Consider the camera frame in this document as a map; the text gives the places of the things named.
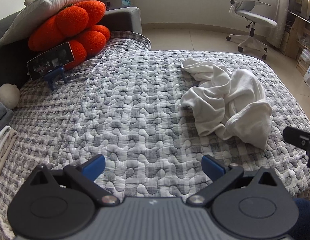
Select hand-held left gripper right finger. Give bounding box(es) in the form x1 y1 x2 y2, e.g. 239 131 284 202
186 154 280 207

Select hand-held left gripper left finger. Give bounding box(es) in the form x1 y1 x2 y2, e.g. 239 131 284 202
29 154 120 207

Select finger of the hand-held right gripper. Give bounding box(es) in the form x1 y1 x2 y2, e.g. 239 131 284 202
282 126 310 170

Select white pants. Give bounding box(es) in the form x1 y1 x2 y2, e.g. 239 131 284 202
180 58 272 150

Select grey checked quilt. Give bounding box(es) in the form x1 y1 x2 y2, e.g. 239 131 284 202
0 30 310 240

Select person's dark blue clothing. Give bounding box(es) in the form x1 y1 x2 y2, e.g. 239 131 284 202
292 197 310 240

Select folded beige garment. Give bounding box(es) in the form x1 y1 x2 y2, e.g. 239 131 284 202
0 129 18 183

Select folded white garment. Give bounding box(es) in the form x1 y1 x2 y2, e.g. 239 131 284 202
0 125 12 153

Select folded dark grey garment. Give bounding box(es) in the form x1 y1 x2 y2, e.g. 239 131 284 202
0 109 15 133

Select blue phone stand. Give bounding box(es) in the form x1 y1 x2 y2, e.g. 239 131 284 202
44 65 68 91

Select wooden shelf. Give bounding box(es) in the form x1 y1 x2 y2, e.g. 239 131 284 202
280 0 310 60

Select white plush toy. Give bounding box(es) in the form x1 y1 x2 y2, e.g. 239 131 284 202
0 83 20 110

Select smartphone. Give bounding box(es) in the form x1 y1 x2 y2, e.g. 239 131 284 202
27 42 75 81

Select beige curtain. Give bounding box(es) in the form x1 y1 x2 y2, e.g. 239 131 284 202
267 0 299 49

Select white office chair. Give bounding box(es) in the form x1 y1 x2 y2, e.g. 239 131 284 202
225 0 278 60

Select orange flower-shaped cushion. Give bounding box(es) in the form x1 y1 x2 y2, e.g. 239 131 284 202
28 0 111 70

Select grey sofa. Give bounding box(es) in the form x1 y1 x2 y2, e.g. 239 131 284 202
0 7 142 90

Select light grey pillow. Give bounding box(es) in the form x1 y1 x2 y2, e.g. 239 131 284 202
0 0 96 47

